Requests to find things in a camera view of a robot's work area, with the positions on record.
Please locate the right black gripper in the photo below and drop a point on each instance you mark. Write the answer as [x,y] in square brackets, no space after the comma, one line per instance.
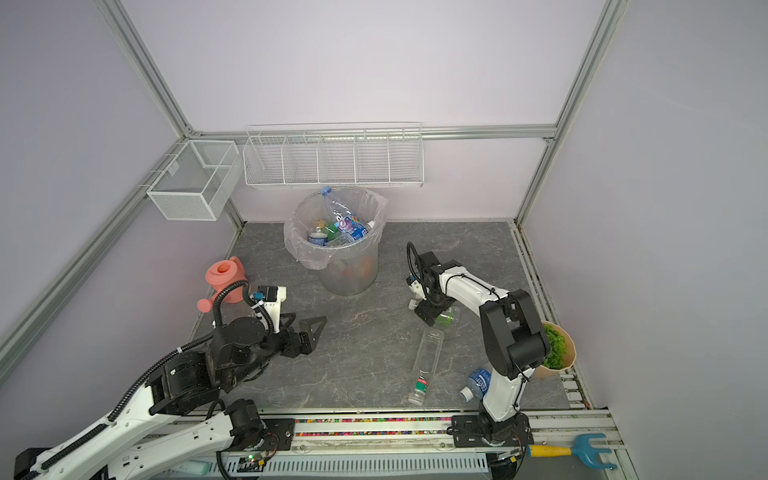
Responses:
[427,312]

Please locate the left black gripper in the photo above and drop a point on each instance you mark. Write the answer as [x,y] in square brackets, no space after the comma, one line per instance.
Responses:
[308,343]

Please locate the lime green label bottle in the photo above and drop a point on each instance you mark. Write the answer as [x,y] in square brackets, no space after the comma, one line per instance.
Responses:
[445,319]

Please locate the small crushed blue bottle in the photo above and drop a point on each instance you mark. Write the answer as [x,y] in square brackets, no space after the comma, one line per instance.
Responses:
[318,236]

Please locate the orange NFC juice bottle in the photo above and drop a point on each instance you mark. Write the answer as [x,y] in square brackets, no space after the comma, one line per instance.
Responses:
[360,269]

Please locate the green Sprite bottle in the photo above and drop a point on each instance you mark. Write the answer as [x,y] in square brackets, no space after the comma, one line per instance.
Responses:
[332,232]

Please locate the blue cartoon label water bottle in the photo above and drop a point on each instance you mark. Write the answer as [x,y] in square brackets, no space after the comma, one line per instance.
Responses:
[342,217]

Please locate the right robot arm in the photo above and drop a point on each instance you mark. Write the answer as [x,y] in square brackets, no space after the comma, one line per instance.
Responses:
[515,340]

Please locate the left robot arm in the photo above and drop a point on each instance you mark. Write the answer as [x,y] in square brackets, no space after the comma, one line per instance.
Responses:
[249,330]

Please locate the clear plastic bin liner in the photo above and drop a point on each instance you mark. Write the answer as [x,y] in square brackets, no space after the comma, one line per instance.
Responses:
[367,205]

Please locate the grey mesh waste bin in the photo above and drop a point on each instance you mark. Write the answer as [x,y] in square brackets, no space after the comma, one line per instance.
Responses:
[332,278]

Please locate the tall clear bottle green-red cap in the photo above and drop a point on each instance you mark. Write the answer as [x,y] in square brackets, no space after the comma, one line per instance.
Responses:
[425,365]

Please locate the pink watering can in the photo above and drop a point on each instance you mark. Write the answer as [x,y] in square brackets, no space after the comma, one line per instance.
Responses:
[220,275]

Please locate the potted green plant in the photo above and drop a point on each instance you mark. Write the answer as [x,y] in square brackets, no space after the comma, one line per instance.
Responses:
[562,355]

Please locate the teal toy shovel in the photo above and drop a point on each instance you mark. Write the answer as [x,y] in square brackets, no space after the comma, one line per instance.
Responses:
[194,467]

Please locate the small white mesh basket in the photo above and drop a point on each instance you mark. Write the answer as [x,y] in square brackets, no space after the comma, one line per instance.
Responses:
[198,181]

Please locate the blue yellow toy rake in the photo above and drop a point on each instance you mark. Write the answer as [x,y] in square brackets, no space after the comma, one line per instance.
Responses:
[581,448]

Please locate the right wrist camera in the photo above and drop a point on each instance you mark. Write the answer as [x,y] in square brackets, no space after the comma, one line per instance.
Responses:
[415,286]

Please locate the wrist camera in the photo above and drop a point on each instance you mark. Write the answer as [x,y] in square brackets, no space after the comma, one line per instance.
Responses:
[415,286]
[269,300]

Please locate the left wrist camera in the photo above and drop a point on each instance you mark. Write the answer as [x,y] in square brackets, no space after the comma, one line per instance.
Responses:
[269,300]

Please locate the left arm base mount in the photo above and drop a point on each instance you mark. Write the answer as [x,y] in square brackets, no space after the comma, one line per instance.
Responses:
[270,434]

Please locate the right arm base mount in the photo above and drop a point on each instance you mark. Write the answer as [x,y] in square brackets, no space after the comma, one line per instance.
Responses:
[478,430]

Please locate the long white wire shelf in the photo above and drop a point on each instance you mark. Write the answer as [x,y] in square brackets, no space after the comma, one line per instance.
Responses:
[310,155]

